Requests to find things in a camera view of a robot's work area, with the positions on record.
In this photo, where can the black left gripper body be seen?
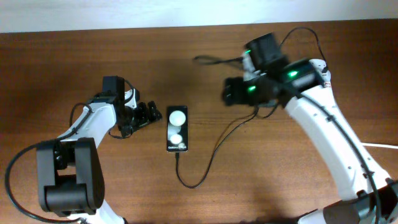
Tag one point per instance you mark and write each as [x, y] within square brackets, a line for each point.
[136, 117]

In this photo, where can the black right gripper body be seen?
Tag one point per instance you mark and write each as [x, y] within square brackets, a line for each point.
[242, 93]

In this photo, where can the black Galaxy smartphone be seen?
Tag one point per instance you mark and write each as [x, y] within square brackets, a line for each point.
[177, 128]

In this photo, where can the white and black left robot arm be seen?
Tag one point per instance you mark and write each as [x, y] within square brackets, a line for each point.
[70, 179]

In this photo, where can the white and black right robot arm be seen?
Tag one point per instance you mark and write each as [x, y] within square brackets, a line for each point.
[303, 88]

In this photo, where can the white USB charger plug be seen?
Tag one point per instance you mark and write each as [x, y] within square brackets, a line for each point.
[320, 66]

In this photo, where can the white power strip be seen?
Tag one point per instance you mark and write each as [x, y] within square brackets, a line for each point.
[323, 76]

